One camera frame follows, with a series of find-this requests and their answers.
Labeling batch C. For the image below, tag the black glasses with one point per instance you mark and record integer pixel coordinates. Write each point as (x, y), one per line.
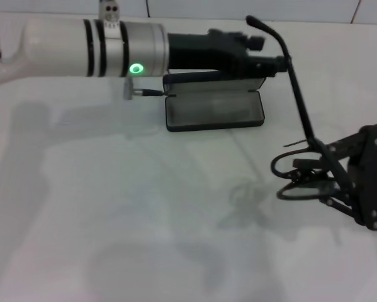
(299, 94)

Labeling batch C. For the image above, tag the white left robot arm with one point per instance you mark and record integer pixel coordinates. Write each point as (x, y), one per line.
(59, 47)

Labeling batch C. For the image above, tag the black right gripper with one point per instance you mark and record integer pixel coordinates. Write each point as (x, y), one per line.
(372, 176)

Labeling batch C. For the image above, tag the black glasses case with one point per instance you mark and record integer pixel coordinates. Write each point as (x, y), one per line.
(213, 126)

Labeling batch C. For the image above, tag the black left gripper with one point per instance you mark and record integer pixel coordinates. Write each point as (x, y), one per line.
(207, 52)

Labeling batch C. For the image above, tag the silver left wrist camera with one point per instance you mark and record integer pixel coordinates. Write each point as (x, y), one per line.
(109, 11)

